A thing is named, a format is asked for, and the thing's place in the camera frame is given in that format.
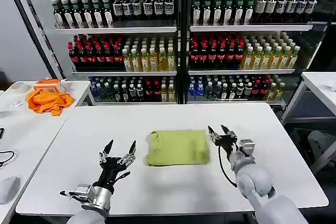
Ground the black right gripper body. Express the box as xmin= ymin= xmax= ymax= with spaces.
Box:
xmin=215 ymin=134 xmax=239 ymax=159

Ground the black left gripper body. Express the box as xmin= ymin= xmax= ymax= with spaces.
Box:
xmin=93 ymin=156 xmax=130 ymax=189

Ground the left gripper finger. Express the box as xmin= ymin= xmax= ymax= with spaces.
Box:
xmin=117 ymin=140 xmax=138 ymax=167
xmin=98 ymin=139 xmax=114 ymax=164

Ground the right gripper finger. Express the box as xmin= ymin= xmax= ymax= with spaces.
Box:
xmin=207 ymin=125 xmax=221 ymax=146
xmin=220 ymin=124 xmax=237 ymax=138

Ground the light green shirt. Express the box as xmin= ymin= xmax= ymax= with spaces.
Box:
xmin=144 ymin=129 xmax=211 ymax=167

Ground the crumpled orange cloth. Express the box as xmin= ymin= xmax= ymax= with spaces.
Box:
xmin=25 ymin=89 xmax=75 ymax=117

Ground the white side desk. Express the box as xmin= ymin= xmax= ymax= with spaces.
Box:
xmin=0 ymin=80 xmax=92 ymax=224

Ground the orange and white box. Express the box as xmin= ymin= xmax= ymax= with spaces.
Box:
xmin=33 ymin=79 xmax=61 ymax=92

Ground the grey chair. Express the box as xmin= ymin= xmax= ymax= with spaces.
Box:
xmin=307 ymin=130 xmax=336 ymax=158

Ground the shelf rack with bottles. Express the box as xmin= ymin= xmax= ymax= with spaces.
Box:
xmin=183 ymin=0 xmax=336 ymax=106
xmin=38 ymin=0 xmax=182 ymax=105

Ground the white desk with grey legs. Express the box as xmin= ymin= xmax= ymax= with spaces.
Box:
xmin=280 ymin=71 xmax=336 ymax=175

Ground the white computer mouse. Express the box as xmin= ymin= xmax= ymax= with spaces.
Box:
xmin=0 ymin=176 xmax=22 ymax=205

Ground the white tape roll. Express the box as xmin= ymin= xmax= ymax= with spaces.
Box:
xmin=10 ymin=81 xmax=28 ymax=94

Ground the black slanted pole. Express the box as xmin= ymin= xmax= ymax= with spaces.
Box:
xmin=1 ymin=0 xmax=65 ymax=80

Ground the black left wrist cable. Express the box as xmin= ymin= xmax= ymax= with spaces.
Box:
xmin=114 ymin=171 xmax=131 ymax=184

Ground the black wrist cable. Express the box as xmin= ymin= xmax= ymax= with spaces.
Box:
xmin=217 ymin=145 xmax=238 ymax=189
xmin=114 ymin=171 xmax=131 ymax=184

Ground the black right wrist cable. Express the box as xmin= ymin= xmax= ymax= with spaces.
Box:
xmin=217 ymin=145 xmax=238 ymax=189

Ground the thin black desk cable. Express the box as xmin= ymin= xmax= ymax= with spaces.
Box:
xmin=0 ymin=151 xmax=18 ymax=169

